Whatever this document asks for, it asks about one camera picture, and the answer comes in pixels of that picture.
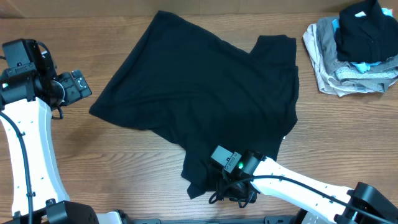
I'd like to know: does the black t-shirt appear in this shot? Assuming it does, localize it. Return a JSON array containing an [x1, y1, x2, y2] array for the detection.
[[90, 11, 299, 198]]

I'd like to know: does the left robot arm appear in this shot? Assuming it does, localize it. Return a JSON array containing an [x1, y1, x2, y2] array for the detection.
[[1, 39, 129, 224]]

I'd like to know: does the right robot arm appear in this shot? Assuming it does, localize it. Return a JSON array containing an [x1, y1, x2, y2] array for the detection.
[[209, 146, 397, 223]]

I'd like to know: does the folded beige garment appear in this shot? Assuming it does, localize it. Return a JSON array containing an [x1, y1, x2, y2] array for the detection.
[[303, 24, 385, 97]]

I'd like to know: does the folded patterned grey garment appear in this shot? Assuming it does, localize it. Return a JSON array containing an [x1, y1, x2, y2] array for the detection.
[[335, 66, 397, 80]]

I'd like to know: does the folded light blue garment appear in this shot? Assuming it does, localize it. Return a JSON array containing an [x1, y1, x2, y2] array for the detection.
[[331, 8, 393, 73]]

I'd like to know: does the folded black shirt on pile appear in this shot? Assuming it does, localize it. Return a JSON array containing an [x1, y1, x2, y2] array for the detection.
[[335, 0, 397, 63]]

